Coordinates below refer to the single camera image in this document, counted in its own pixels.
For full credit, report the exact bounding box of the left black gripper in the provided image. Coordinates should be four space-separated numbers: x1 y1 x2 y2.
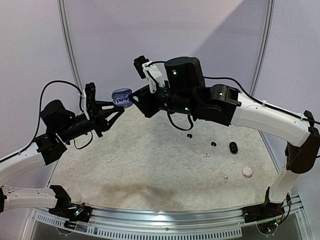
57 100 125 143

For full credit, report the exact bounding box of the blue earbud charging case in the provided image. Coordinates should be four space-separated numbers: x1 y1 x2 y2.
111 88 133 108

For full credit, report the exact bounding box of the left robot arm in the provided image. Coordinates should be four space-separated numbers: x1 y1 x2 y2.
0 82 125 217

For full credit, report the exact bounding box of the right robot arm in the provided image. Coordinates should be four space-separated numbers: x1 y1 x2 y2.
129 56 320 218

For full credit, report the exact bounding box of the black earbud charging case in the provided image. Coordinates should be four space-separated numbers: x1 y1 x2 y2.
229 141 238 154

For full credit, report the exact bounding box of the white round charging case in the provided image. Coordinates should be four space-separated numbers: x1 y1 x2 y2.
242 166 253 178

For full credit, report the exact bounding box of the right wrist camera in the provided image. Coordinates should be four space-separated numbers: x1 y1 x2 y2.
133 55 165 94

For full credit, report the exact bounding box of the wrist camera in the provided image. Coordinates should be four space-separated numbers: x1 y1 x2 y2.
79 82 97 121
133 55 165 94

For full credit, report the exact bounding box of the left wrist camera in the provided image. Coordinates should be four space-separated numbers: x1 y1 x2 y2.
79 82 97 121

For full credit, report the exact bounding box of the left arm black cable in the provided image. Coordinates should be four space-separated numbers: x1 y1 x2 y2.
0 80 95 163

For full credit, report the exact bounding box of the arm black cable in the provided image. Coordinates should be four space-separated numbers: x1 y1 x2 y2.
149 59 320 131
0 80 95 163

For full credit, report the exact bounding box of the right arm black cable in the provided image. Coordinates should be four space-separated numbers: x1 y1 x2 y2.
149 59 320 131

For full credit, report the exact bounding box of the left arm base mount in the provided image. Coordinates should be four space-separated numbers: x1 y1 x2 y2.
48 202 93 223

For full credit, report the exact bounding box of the left aluminium frame post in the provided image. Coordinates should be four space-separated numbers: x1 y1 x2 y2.
56 0 84 90

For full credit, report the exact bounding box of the aluminium frame post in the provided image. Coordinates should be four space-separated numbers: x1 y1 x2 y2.
244 0 275 108
56 0 84 90

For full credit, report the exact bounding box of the slotted white cable duct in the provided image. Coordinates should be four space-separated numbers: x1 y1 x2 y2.
30 213 243 240

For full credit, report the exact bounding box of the right aluminium frame post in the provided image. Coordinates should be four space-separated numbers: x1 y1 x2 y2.
244 0 275 108

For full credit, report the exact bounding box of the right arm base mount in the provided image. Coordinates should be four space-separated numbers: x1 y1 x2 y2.
242 203 285 223

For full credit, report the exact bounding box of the aluminium front rail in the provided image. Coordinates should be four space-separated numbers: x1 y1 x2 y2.
29 193 303 230

